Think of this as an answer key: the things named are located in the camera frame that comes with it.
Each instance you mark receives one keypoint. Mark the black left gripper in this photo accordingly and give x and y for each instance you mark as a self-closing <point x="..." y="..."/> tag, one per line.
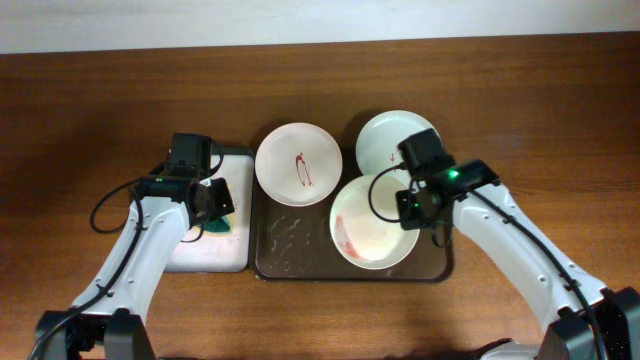
<point x="225" y="204"/>

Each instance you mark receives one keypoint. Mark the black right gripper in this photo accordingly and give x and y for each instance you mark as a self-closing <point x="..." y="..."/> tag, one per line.
<point x="411" y="219"/>

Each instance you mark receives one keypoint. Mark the green and yellow sponge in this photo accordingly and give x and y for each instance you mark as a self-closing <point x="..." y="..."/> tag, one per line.
<point x="220" y="226"/>

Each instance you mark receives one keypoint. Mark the white stained plate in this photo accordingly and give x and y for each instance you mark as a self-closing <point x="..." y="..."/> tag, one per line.
<point x="357" y="227"/>

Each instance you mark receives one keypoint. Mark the pink stained plate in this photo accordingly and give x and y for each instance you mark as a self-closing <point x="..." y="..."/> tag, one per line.
<point x="298" y="164"/>

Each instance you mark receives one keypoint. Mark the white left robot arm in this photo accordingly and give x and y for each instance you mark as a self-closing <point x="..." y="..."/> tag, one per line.
<point x="182" y="193"/>

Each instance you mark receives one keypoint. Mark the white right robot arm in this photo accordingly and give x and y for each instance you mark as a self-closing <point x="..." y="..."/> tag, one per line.
<point x="580" y="316"/>

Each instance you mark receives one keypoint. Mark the black tray with white liner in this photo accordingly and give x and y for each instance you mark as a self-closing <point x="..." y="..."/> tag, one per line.
<point x="203" y="252"/>

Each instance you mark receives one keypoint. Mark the brown plastic tray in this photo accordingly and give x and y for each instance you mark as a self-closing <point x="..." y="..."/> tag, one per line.
<point x="294" y="244"/>

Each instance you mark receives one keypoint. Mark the light green stained plate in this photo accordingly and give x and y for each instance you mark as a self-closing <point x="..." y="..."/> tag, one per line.
<point x="377" y="142"/>

